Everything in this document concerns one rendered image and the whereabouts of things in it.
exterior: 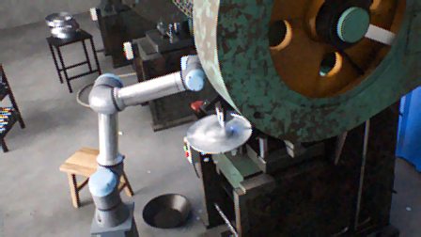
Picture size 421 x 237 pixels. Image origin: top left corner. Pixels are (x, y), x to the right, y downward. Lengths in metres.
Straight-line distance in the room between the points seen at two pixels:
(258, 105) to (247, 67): 0.14
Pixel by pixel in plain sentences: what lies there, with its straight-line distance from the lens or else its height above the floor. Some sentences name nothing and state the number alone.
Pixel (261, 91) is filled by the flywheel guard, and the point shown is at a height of 1.17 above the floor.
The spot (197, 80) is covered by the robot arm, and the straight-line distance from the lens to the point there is 1.46.
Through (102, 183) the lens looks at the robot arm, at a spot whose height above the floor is 0.67.
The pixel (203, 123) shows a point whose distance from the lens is 1.82.
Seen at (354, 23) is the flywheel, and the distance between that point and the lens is 1.22.
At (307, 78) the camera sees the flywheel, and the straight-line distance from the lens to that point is 1.36.
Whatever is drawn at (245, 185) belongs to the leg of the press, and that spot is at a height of 0.64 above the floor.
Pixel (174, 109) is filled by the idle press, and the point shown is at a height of 0.12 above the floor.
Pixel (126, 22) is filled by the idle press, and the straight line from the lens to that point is 4.87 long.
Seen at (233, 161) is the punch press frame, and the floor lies 0.65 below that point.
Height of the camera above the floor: 1.70
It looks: 30 degrees down
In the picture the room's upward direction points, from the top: 7 degrees counter-clockwise
